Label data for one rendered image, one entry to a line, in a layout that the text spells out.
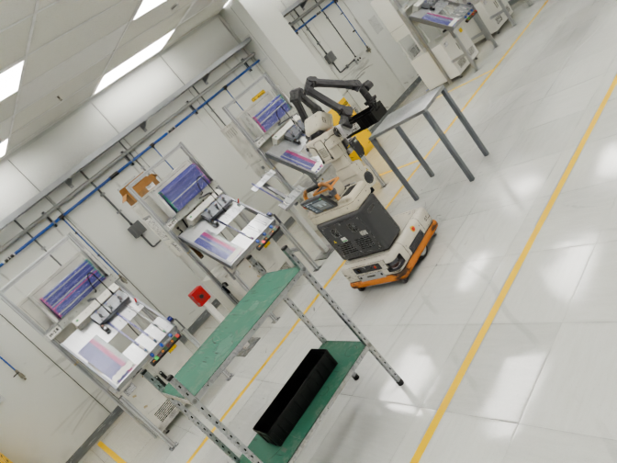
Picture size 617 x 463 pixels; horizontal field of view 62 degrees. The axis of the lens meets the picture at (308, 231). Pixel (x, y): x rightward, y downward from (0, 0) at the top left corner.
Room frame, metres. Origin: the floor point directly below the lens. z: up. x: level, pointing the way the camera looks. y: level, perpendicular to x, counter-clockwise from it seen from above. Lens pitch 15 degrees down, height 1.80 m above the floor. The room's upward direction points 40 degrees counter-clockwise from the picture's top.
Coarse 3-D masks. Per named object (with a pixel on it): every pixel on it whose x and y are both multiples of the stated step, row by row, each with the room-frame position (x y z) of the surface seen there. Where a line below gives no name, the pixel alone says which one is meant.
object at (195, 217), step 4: (220, 192) 5.50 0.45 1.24; (216, 196) 5.47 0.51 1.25; (208, 200) 5.43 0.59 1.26; (212, 200) 5.42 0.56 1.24; (200, 204) 5.41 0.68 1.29; (204, 204) 5.40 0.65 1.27; (208, 204) 5.39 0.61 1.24; (196, 208) 5.38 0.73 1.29; (200, 208) 5.37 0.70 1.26; (204, 208) 5.36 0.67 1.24; (192, 212) 5.34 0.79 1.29; (196, 212) 5.33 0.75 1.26; (200, 212) 5.32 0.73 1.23; (188, 216) 5.31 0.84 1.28; (192, 216) 5.30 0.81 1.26; (196, 216) 5.29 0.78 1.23; (200, 216) 5.34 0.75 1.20; (188, 220) 5.30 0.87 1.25; (192, 220) 5.26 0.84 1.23; (196, 220) 5.32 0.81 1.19; (188, 224) 5.35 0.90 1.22; (192, 224) 5.29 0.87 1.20
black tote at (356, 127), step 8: (376, 104) 4.11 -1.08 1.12; (360, 112) 4.33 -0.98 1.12; (368, 112) 4.06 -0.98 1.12; (376, 112) 4.08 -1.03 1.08; (384, 112) 4.12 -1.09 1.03; (352, 120) 4.44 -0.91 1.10; (360, 120) 4.16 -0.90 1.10; (368, 120) 4.11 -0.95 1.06; (376, 120) 4.05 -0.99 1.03; (352, 128) 4.26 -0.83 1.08; (360, 128) 4.20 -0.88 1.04
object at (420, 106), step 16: (432, 96) 4.43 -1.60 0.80; (448, 96) 4.54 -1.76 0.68; (400, 112) 4.80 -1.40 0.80; (416, 112) 4.38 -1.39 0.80; (384, 128) 4.74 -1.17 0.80; (400, 128) 5.08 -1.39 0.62; (432, 128) 4.32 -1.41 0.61; (448, 144) 4.29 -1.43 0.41; (480, 144) 4.54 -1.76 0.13; (400, 176) 4.82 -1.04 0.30
